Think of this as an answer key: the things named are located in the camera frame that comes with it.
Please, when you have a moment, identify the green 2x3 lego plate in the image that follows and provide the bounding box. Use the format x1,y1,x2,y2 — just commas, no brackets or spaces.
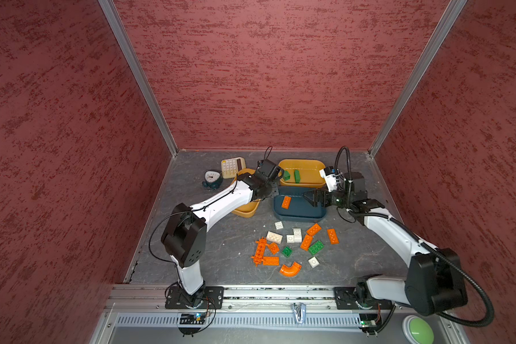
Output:
308,240,325,255

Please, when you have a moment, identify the aluminium front rail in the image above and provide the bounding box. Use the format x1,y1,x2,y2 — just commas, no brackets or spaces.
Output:
105,283,450,312

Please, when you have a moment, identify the green 2x4 lego plate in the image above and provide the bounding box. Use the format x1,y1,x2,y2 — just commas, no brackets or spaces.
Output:
294,170,301,183

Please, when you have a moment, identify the green push button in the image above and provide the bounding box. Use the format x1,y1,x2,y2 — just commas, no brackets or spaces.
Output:
402,315,434,344

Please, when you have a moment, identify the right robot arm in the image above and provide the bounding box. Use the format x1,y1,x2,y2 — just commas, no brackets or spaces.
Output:
303,189,468,315

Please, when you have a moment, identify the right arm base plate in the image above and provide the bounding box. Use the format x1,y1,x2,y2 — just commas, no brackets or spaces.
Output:
333,287,393,311

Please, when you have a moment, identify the right circuit board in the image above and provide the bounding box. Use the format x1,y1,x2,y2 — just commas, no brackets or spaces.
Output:
358,313,382,328

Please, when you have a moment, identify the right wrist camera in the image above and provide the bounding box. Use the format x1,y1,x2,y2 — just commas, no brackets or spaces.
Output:
319,166,340,192

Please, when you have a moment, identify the orange 2x3 lego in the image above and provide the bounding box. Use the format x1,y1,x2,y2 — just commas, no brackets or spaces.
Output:
306,224,322,237
281,196,292,209
300,234,313,251
327,229,340,245

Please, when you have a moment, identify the metal clip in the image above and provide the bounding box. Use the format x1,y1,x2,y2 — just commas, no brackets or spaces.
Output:
292,302,306,325

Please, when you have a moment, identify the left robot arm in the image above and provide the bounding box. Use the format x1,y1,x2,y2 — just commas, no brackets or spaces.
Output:
161,159,284,297

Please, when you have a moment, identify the black corrugated cable hose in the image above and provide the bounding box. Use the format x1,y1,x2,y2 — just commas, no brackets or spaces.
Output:
334,145,495,328

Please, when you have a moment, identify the yellow tub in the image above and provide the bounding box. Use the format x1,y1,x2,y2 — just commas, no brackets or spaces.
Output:
230,168,262,219
279,159,325,188

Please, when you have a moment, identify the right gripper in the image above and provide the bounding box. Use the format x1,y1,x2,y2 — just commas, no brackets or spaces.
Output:
302,185,352,208

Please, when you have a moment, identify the orange flat 2x4 lego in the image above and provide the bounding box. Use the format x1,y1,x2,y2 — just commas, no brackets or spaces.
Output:
262,257,280,266

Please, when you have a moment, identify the white square lego lower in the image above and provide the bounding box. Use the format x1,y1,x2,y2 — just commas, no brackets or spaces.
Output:
308,257,320,269

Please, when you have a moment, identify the orange long lego chassis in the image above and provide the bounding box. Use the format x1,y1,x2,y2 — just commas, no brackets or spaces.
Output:
251,237,267,266

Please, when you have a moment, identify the cream calculator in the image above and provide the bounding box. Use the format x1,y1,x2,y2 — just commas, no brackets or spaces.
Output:
221,157,246,179

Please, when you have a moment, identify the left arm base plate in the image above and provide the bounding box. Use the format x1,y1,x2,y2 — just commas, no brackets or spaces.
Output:
165,285,225,310

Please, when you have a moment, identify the white 2x4 lego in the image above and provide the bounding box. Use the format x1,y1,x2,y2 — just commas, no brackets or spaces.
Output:
266,232,283,245

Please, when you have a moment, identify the yellow tub right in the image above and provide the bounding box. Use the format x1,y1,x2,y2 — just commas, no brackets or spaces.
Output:
279,159,325,188

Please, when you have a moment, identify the orange curved lego piece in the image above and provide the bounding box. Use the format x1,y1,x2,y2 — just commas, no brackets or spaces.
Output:
279,262,302,278

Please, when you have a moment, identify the dark teal tub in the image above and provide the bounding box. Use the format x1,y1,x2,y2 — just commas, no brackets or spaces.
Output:
272,186,327,223

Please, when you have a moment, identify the small orange lego brick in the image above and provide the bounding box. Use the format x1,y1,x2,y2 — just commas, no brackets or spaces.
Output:
268,242,280,255

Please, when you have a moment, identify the circuit board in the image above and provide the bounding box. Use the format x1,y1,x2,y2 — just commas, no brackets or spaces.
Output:
358,313,382,328
179,313,206,325

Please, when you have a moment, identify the yellow tub left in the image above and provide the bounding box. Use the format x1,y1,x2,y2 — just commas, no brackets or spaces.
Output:
230,168,262,219

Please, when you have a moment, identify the left circuit board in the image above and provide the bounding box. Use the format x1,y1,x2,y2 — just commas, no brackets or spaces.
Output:
179,313,206,325

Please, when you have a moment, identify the small teal alarm clock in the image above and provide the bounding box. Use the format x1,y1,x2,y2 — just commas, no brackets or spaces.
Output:
202,170,224,190

